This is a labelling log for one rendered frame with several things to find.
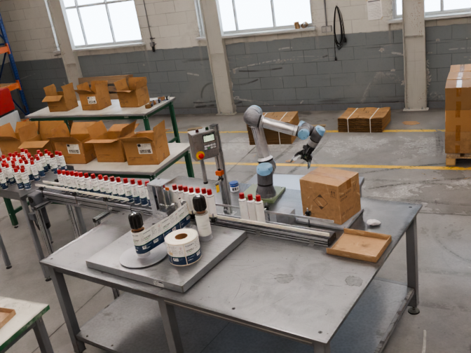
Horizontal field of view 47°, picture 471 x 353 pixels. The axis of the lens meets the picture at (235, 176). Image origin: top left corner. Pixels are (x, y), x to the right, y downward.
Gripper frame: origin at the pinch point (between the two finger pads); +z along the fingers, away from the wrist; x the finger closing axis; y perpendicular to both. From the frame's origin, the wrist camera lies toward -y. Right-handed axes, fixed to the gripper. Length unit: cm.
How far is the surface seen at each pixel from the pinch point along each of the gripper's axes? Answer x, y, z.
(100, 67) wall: -227, -641, 271
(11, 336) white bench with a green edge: -145, 151, 86
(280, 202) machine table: -7.7, 26.7, 20.2
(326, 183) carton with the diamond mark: 0, 64, -26
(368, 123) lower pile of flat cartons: 169, -331, 62
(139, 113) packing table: -126, -313, 166
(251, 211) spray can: -34, 65, 12
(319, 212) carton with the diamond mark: 7, 64, -5
